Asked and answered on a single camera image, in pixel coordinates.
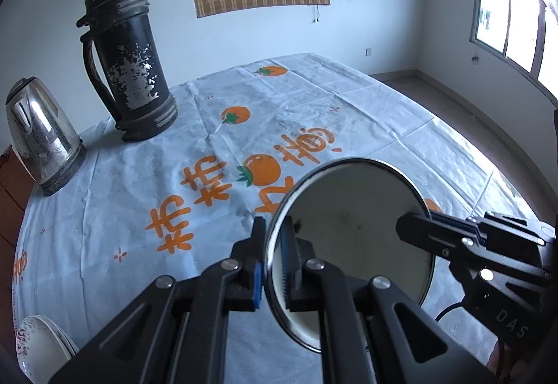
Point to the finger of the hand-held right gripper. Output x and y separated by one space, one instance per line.
436 231

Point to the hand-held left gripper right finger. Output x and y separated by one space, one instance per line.
285 270

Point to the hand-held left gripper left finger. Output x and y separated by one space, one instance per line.
258 283

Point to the white enamel bowl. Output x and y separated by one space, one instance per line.
357 209

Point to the deep plate with pink flowers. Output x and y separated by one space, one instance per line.
30 336

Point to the white tablecloth with orange print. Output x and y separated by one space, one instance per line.
130 192

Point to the black worn thermos flask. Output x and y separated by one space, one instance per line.
130 61

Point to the stainless steel electric kettle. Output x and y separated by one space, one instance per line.
39 140

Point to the brown wooden cabinet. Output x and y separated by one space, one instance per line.
11 192

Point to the window with brown frame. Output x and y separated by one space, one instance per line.
523 17

